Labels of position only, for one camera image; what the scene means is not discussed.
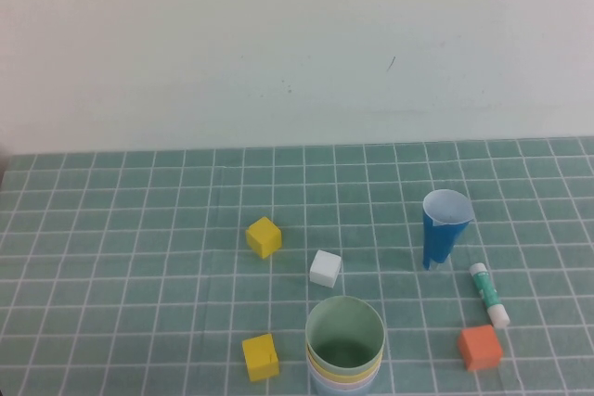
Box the pale green plastic cup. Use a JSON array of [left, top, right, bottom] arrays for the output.
[[304, 294, 387, 367]]

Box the yellow plastic cup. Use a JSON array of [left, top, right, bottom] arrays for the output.
[[304, 344, 385, 380]]

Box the pink plastic cup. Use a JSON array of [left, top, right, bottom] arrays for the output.
[[307, 361, 383, 390]]

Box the white foam cube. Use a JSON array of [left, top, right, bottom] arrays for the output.
[[309, 249, 343, 288]]

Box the green checkered tablecloth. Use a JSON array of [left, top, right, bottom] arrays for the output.
[[0, 135, 594, 396]]

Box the blue paper cone cup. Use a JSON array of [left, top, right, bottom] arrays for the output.
[[421, 188, 475, 272]]

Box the yellow foam cube with crack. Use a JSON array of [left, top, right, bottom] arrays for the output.
[[240, 333, 281, 383]]

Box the light blue plastic cup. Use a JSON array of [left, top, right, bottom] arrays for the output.
[[309, 370, 381, 396]]

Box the green white glue stick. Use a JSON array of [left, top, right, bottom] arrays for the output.
[[467, 262, 511, 329]]

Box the orange foam cube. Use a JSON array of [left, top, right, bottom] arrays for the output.
[[456, 324, 504, 373]]

